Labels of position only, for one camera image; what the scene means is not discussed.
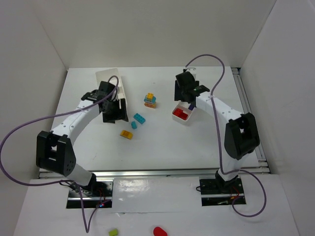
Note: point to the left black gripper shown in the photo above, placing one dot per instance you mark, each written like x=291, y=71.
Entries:
x=118, y=113

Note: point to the orange lego brick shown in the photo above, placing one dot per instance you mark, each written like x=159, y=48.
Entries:
x=126, y=134

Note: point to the small teal lego brick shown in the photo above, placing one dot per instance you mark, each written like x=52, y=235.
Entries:
x=133, y=125

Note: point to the aluminium rail front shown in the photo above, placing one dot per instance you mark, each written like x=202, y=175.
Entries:
x=156, y=173

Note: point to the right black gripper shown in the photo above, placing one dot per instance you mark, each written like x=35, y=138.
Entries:
x=179, y=92

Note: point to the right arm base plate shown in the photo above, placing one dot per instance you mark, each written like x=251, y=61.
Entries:
x=212, y=195

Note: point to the long teal lego brick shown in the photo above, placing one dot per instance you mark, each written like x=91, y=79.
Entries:
x=139, y=118

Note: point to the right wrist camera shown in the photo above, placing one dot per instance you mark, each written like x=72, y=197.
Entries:
x=191, y=70

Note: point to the red object at edge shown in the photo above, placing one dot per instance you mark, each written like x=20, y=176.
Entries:
x=158, y=231

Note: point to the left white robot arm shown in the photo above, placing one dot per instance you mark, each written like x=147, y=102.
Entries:
x=54, y=149

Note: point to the multicolour lego tower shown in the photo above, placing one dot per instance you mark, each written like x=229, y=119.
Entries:
x=150, y=100

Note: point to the white divided container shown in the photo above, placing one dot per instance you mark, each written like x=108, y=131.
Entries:
x=113, y=77
x=185, y=107

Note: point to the red curved lego brick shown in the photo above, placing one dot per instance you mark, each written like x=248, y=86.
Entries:
x=183, y=116

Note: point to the green lego outside workspace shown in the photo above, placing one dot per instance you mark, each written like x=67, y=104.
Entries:
x=113, y=232

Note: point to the aluminium rail right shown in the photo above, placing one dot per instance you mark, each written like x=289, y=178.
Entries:
x=247, y=108

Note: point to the aluminium rail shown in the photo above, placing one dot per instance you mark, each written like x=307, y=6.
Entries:
x=156, y=173
x=247, y=108

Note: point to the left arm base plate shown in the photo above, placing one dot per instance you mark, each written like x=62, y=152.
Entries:
x=102, y=196

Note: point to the red sloped lego brick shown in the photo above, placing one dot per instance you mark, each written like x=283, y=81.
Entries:
x=178, y=112

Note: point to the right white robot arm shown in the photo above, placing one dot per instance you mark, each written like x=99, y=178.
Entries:
x=238, y=134

